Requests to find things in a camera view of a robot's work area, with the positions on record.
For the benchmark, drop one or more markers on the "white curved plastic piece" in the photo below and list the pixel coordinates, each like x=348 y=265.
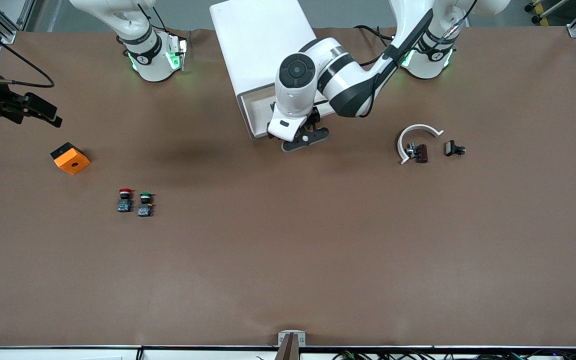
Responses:
x=418 y=127

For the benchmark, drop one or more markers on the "small black clip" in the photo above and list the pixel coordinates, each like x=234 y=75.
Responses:
x=452 y=148

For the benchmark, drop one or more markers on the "orange button enclosure box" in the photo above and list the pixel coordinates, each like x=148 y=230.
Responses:
x=72 y=160

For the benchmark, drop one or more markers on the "brown table cover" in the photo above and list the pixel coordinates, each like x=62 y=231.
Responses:
x=288 y=250

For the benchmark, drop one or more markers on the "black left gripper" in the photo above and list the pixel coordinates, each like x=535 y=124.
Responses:
x=314 y=118

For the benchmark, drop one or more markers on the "grey metal camera bracket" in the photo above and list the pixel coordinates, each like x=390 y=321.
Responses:
x=283 y=340

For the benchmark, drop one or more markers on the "green push button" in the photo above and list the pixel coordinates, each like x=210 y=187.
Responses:
x=145 y=204

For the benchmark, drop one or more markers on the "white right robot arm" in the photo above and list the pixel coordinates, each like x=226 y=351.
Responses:
x=149 y=56

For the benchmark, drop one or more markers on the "brown block with metal clip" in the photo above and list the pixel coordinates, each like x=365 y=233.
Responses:
x=421 y=153

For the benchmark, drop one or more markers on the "cart with black casters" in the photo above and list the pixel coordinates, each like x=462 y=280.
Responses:
x=535 y=19

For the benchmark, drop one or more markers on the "red push button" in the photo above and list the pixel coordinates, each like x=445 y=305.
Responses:
x=125 y=199

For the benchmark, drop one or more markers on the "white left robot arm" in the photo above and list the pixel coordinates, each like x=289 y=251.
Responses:
x=348 y=80

